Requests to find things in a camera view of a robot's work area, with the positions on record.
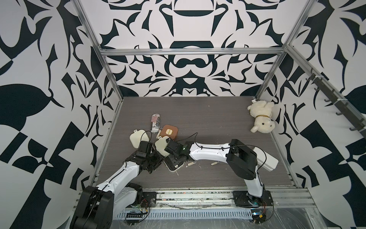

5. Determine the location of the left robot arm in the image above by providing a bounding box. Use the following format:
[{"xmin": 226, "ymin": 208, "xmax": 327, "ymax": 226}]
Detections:
[{"xmin": 70, "ymin": 141, "xmax": 162, "ymax": 229}]

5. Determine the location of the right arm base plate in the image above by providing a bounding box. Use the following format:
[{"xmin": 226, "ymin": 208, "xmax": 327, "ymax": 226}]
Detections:
[{"xmin": 233, "ymin": 190, "xmax": 273, "ymax": 209}]

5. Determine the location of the right circuit board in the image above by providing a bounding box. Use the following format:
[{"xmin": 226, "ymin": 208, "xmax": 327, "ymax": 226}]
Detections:
[{"xmin": 250, "ymin": 209, "xmax": 266, "ymax": 225}]

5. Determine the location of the white teddy bear plush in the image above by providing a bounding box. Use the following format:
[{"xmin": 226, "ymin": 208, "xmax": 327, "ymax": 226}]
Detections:
[{"xmin": 247, "ymin": 101, "xmax": 275, "ymax": 134}]

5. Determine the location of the white box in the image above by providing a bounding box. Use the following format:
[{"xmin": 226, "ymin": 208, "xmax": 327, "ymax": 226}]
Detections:
[{"xmin": 253, "ymin": 147, "xmax": 279, "ymax": 172}]

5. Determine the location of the wall hook rail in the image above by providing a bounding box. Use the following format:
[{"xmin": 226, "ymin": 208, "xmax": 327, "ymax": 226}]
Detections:
[{"xmin": 307, "ymin": 68, "xmax": 366, "ymax": 138}]

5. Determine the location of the cream nail kit case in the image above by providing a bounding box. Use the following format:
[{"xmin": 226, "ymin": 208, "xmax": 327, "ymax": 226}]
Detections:
[
  {"xmin": 154, "ymin": 136, "xmax": 184, "ymax": 172},
  {"xmin": 129, "ymin": 129, "xmax": 150, "ymax": 149}
]

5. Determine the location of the small cream clipper left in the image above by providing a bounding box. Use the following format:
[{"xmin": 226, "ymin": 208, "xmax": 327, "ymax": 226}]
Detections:
[{"xmin": 186, "ymin": 161, "xmax": 197, "ymax": 168}]

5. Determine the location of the brown nail kit case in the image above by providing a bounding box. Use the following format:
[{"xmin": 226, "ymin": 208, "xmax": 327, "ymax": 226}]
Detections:
[{"xmin": 160, "ymin": 125, "xmax": 178, "ymax": 140}]

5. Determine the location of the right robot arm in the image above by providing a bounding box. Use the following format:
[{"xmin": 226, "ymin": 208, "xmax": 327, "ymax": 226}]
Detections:
[{"xmin": 164, "ymin": 139, "xmax": 265, "ymax": 198}]

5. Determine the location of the crushed flag print can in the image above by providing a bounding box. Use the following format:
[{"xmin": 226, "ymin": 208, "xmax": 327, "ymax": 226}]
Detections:
[{"xmin": 151, "ymin": 114, "xmax": 160, "ymax": 134}]

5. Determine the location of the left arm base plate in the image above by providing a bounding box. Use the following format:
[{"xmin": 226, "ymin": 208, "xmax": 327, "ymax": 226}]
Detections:
[{"xmin": 133, "ymin": 191, "xmax": 157, "ymax": 208}]

